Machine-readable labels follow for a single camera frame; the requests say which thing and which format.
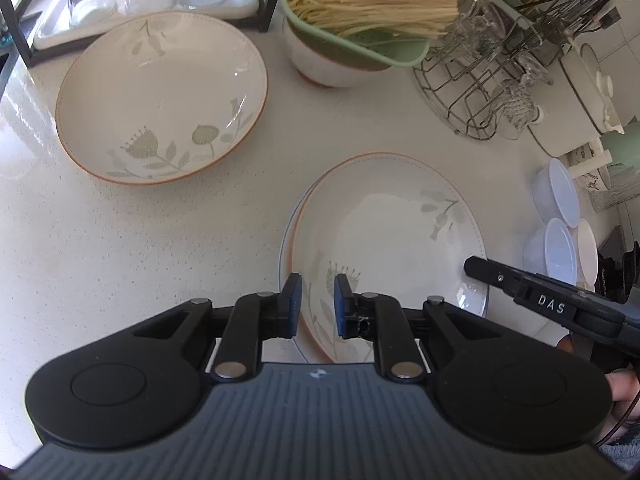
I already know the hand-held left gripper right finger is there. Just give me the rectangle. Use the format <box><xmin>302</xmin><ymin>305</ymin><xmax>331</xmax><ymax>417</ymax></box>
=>
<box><xmin>334</xmin><ymin>274</ymin><xmax>506</xmax><ymax>382</ymax></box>

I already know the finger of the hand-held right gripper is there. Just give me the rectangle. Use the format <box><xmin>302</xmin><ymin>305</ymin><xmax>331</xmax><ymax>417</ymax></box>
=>
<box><xmin>464</xmin><ymin>256</ymin><xmax>581</xmax><ymax>317</ymax></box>

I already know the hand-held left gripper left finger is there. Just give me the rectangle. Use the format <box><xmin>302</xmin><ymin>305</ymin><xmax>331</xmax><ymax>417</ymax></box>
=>
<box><xmin>134</xmin><ymin>273</ymin><xmax>303</xmax><ymax>382</ymax></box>

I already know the white plastic bowl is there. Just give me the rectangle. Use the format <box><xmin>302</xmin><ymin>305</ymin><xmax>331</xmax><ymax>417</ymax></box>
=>
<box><xmin>575</xmin><ymin>219</ymin><xmax>600</xmax><ymax>292</ymax></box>
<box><xmin>531</xmin><ymin>158</ymin><xmax>582</xmax><ymax>229</ymax></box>
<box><xmin>522</xmin><ymin>218</ymin><xmax>582</xmax><ymax>287</ymax></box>

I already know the floral orange-rimmed plate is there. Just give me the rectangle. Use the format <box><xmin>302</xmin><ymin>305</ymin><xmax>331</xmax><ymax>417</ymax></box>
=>
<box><xmin>291</xmin><ymin>152</ymin><xmax>489</xmax><ymax>364</ymax></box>

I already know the large floral ceramic bowl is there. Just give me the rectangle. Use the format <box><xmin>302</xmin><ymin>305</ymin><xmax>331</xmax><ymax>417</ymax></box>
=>
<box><xmin>55</xmin><ymin>10</ymin><xmax>269</xmax><ymax>187</ymax></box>

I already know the person's right hand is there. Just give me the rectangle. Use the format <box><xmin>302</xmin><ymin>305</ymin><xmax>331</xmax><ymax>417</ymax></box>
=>
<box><xmin>606</xmin><ymin>367</ymin><xmax>640</xmax><ymax>403</ymax></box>

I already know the black kitchen appliance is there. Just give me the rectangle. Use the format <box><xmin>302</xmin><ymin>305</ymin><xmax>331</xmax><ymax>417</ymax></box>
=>
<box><xmin>597</xmin><ymin>240</ymin><xmax>640</xmax><ymax>307</ymax></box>

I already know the floral ceramic mug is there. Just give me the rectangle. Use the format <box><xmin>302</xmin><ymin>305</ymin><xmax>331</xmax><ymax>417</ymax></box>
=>
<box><xmin>569</xmin><ymin>144</ymin><xmax>612</xmax><ymax>192</ymax></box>

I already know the white electric cooking pot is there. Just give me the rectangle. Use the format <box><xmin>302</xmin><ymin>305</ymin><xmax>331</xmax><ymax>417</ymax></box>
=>
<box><xmin>525</xmin><ymin>42</ymin><xmax>627</xmax><ymax>159</ymax></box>

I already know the pale green kettle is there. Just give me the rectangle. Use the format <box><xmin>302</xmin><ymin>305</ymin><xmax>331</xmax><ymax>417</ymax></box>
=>
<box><xmin>599</xmin><ymin>119</ymin><xmax>640</xmax><ymax>198</ymax></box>

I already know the white pot lid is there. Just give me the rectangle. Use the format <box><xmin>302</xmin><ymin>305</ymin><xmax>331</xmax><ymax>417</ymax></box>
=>
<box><xmin>579</xmin><ymin>42</ymin><xmax>625</xmax><ymax>134</ymax></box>

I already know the white bowl orange foot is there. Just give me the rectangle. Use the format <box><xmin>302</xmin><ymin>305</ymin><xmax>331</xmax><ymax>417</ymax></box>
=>
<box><xmin>282</xmin><ymin>19</ymin><xmax>397</xmax><ymax>89</ymax></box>

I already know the green colander basket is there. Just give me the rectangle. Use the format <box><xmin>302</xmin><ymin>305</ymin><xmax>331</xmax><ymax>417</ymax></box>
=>
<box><xmin>279</xmin><ymin>0</ymin><xmax>463</xmax><ymax>70</ymax></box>

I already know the black cable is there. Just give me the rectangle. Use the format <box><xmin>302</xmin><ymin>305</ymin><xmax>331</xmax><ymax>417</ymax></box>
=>
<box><xmin>594</xmin><ymin>399</ymin><xmax>640</xmax><ymax>447</ymax></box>

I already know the round wire glass rack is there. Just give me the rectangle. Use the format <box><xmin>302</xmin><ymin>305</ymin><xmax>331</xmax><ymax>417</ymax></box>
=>
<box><xmin>412</xmin><ymin>7</ymin><xmax>551</xmax><ymax>140</ymax></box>

